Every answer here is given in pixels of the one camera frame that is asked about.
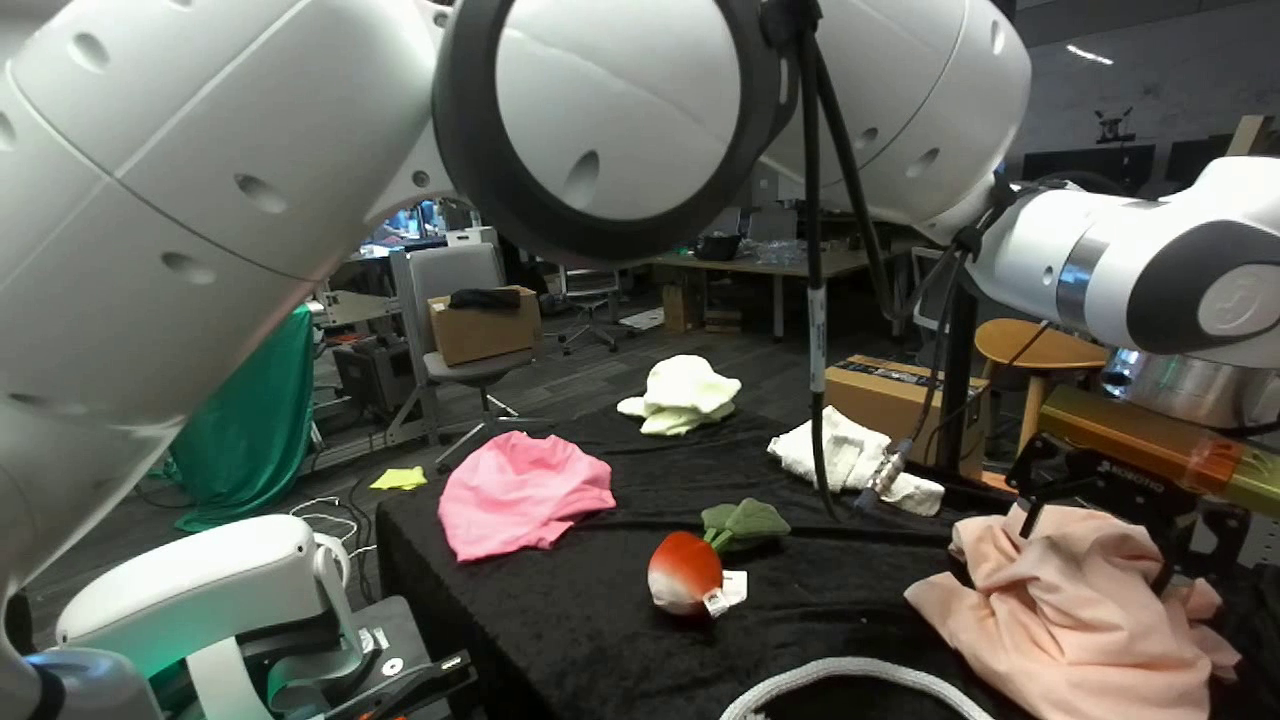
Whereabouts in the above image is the red plush radish toy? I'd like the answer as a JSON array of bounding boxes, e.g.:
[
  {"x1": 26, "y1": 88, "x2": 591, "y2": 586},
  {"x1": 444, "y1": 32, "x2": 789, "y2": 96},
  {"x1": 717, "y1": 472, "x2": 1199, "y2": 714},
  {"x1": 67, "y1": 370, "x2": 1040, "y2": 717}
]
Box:
[{"x1": 643, "y1": 498, "x2": 795, "y2": 626}]

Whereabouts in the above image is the yellow paper scrap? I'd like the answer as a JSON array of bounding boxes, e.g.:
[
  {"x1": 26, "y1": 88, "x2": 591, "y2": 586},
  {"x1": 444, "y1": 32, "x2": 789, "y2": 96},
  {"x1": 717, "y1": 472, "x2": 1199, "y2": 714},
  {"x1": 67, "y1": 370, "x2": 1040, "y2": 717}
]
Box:
[{"x1": 363, "y1": 459, "x2": 431, "y2": 498}]

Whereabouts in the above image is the pink cloth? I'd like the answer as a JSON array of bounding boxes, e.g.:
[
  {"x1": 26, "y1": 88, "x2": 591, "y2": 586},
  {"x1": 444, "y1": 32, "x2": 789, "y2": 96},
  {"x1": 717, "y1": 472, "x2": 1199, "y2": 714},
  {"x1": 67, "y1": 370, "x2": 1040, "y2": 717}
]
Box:
[{"x1": 436, "y1": 427, "x2": 619, "y2": 568}]

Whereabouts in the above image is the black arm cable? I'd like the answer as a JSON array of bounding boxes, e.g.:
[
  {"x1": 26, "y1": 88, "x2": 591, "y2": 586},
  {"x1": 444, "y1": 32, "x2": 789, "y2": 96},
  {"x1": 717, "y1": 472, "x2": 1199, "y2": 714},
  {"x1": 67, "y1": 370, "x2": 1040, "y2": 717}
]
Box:
[{"x1": 765, "y1": 0, "x2": 899, "y2": 516}]

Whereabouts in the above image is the wooden desk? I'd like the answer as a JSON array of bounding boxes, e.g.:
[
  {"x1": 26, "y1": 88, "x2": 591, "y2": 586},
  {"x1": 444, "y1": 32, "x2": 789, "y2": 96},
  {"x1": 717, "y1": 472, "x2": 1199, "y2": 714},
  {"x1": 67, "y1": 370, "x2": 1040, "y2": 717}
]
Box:
[{"x1": 649, "y1": 246, "x2": 884, "y2": 350}]

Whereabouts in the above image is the wooden stool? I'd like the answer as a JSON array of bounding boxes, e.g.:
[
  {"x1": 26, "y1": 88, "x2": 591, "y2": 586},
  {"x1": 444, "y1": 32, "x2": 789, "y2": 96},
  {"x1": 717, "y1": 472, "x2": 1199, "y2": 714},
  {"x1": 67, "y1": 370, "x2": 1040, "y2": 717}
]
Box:
[{"x1": 973, "y1": 315, "x2": 1113, "y2": 499}]

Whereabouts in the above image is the white floor cable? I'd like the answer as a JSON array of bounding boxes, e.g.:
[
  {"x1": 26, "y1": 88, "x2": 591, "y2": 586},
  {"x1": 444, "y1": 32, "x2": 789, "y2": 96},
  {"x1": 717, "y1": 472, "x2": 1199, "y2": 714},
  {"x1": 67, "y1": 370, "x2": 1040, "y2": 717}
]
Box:
[{"x1": 283, "y1": 489, "x2": 392, "y2": 554}]

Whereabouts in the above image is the black vertical pole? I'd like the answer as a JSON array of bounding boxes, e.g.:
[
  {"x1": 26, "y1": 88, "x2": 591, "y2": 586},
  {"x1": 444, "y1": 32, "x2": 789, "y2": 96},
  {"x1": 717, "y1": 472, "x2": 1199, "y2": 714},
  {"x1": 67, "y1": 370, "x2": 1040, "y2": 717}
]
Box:
[{"x1": 930, "y1": 238, "x2": 997, "y2": 481}]

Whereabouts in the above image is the white device with black mount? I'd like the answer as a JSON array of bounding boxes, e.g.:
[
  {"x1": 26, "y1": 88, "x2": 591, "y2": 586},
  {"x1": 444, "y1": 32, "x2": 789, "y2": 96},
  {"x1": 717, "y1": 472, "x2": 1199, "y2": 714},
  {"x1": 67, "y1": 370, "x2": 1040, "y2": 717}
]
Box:
[{"x1": 50, "y1": 512, "x2": 477, "y2": 720}]

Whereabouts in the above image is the black velvet tablecloth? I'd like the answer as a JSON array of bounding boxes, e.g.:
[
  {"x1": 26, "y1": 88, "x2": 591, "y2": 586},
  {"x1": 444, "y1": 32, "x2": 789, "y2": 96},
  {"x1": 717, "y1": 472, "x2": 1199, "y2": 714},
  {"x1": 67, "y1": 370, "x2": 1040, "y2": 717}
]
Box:
[{"x1": 373, "y1": 395, "x2": 1280, "y2": 720}]

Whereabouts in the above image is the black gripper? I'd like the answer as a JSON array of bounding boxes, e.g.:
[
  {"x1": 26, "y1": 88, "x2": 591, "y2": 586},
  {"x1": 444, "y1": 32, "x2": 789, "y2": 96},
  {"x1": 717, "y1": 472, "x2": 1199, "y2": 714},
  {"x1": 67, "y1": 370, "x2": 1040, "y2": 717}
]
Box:
[{"x1": 1008, "y1": 431, "x2": 1255, "y2": 591}]

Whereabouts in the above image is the cardboard box with printed tape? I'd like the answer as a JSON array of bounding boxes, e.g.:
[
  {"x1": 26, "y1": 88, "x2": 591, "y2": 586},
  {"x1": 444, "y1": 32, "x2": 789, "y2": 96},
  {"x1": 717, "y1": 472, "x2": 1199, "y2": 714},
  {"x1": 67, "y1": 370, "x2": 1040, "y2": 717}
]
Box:
[{"x1": 819, "y1": 352, "x2": 991, "y2": 472}]

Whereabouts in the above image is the plain cardboard box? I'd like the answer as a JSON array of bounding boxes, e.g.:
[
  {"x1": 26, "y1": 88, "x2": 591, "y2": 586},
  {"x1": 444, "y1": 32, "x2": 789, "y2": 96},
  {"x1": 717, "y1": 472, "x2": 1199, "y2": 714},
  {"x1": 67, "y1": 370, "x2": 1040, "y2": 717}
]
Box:
[{"x1": 423, "y1": 286, "x2": 542, "y2": 374}]

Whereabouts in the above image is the peach cloth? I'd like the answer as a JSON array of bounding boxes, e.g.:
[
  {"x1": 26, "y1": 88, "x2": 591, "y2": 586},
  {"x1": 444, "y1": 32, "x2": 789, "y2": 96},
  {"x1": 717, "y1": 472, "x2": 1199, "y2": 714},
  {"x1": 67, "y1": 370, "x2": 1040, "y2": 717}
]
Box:
[{"x1": 899, "y1": 499, "x2": 1247, "y2": 720}]

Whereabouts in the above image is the orange wrist camera bar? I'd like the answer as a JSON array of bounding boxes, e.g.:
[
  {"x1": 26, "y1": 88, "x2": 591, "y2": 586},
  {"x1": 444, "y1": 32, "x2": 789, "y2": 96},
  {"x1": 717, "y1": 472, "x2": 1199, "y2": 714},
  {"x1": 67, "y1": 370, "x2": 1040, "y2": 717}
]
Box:
[{"x1": 1037, "y1": 381, "x2": 1280, "y2": 519}]

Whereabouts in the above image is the pale yellow-green towel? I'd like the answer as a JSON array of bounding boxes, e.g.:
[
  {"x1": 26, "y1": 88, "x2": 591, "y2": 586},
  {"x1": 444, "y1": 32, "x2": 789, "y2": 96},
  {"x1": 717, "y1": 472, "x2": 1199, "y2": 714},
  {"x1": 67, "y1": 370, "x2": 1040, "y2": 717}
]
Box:
[{"x1": 610, "y1": 352, "x2": 749, "y2": 441}]

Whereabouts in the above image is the grey plastic chair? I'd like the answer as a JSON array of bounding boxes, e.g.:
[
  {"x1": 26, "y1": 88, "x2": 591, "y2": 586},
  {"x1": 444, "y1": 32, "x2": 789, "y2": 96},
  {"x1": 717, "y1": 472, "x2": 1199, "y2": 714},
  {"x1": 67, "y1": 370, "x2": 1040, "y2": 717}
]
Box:
[{"x1": 392, "y1": 242, "x2": 537, "y2": 445}]

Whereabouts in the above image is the white towel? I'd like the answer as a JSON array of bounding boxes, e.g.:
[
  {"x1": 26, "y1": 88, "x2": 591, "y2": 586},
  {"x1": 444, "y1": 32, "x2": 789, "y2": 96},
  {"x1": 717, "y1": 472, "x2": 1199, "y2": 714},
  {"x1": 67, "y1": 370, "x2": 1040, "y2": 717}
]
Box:
[{"x1": 765, "y1": 406, "x2": 948, "y2": 519}]

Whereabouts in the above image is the green cloth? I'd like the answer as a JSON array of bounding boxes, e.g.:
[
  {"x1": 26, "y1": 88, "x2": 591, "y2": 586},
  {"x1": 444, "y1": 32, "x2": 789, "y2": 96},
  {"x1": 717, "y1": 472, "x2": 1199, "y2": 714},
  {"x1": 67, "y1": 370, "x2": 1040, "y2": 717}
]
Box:
[{"x1": 164, "y1": 304, "x2": 319, "y2": 538}]

